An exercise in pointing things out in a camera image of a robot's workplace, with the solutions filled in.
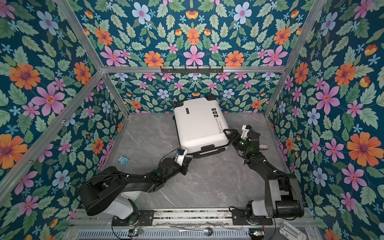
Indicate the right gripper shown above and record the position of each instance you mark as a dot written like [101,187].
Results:
[234,133]

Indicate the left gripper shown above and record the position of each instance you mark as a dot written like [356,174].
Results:
[185,164]

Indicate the black suitcase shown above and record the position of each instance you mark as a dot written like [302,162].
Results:
[201,126]

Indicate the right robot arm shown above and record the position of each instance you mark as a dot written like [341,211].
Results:
[282,197]

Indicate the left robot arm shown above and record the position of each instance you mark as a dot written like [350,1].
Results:
[100,192]

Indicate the small grey white object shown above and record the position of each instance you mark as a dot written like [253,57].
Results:
[263,147]

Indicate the white square clock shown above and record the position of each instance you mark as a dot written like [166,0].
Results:
[133,195]

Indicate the small blue patterned box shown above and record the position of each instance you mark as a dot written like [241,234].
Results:
[123,160]

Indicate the metal spoon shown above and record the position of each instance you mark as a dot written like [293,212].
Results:
[206,231]

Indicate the white plastic tray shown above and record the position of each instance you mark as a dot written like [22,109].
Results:
[290,232]

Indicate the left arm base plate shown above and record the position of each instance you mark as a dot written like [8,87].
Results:
[137,218]

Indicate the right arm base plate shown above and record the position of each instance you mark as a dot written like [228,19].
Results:
[241,217]

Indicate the aluminium frame rail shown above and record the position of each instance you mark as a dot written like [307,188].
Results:
[136,70]

